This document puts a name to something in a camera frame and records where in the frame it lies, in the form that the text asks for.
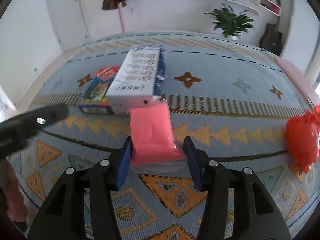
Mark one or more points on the white interior door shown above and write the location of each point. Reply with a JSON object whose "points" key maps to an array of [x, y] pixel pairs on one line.
{"points": [[69, 24]]}

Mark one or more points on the pink plastic packet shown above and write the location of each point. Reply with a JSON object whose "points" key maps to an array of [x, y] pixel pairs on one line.
{"points": [[152, 136]]}

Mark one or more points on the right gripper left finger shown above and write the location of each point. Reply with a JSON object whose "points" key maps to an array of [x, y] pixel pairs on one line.
{"points": [[62, 216]]}

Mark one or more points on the red plastic bag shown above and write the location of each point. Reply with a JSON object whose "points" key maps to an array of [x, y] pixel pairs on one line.
{"points": [[302, 138]]}

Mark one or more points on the green potted plant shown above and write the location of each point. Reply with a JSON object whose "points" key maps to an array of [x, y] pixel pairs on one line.
{"points": [[230, 23]]}

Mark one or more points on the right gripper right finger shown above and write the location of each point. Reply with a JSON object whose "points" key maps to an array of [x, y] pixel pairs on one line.
{"points": [[256, 215]]}

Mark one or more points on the black acoustic guitar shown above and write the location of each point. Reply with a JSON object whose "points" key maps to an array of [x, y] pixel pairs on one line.
{"points": [[271, 40]]}

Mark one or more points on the white milk carton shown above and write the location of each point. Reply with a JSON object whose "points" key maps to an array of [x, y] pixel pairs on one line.
{"points": [[139, 81]]}

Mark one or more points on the red white wall box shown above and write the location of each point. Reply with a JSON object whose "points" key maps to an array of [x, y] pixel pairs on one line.
{"points": [[270, 6]]}

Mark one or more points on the blue red snack box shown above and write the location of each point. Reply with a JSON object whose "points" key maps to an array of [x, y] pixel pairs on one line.
{"points": [[94, 99]]}

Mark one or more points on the pink coat rack stand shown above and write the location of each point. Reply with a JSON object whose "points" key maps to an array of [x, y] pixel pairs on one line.
{"points": [[121, 15]]}

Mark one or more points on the patterned blue area rug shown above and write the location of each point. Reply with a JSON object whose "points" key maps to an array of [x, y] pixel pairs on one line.
{"points": [[231, 98]]}

